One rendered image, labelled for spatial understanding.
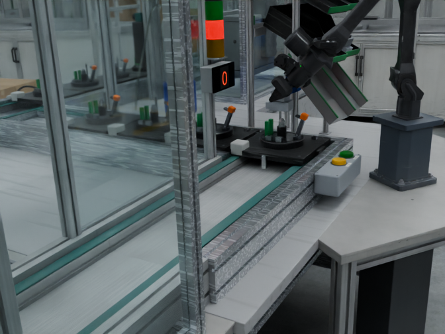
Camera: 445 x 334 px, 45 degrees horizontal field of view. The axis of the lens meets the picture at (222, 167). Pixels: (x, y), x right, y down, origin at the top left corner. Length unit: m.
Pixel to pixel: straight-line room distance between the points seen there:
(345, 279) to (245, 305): 0.34
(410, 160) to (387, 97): 4.02
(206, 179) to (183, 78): 0.73
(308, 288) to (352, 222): 1.35
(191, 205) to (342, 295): 0.61
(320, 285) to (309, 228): 1.42
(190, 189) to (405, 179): 0.95
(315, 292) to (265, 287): 1.60
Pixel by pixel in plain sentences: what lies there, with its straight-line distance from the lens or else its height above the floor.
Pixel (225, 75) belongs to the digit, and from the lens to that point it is 1.54.
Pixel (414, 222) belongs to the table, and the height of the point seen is 0.86.
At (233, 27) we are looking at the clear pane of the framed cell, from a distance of 2.71.
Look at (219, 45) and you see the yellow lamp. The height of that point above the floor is 1.29.
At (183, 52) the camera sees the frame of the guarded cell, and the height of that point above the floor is 1.37.
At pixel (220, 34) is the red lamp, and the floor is 1.32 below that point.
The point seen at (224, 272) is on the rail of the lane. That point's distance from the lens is 1.10.
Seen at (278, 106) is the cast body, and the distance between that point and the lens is 1.66.
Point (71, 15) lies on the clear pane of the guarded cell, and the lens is 0.65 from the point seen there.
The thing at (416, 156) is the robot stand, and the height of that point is 0.96.
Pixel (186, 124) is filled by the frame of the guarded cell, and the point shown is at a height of 1.26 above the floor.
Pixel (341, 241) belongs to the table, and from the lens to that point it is 1.34.
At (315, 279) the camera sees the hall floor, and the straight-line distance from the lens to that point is 2.84.
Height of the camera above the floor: 1.47
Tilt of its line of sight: 19 degrees down
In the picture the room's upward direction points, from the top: 2 degrees counter-clockwise
